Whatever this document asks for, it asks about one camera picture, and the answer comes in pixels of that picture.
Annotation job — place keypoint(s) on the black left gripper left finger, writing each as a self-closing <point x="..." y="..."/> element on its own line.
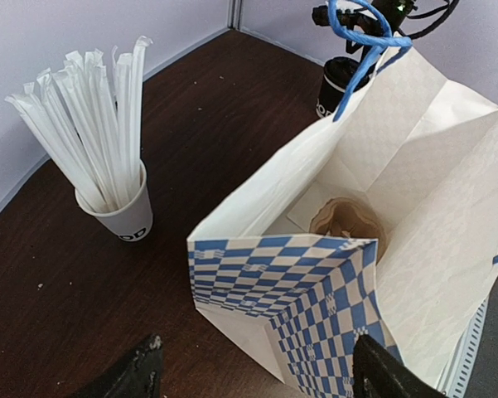
<point x="137" y="373"/>

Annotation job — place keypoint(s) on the white cup holding straws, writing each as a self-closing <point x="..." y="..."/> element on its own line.
<point x="131" y="223"/>

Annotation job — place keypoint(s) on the wrapped white straws bundle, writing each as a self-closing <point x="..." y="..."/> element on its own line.
<point x="88" y="116"/>

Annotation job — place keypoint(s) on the black paper coffee cup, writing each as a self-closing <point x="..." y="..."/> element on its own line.
<point x="337" y="74"/>

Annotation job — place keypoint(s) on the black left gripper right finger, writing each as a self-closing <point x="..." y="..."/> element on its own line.
<point x="377" y="373"/>

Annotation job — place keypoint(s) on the blue checkered paper bag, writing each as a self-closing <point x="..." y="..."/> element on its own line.
<point x="352" y="262"/>

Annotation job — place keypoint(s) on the brown cardboard cup carrier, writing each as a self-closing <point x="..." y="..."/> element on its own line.
<point x="343" y="217"/>

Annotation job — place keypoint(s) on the right aluminium frame post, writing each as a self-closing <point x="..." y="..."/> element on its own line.
<point x="234" y="14"/>

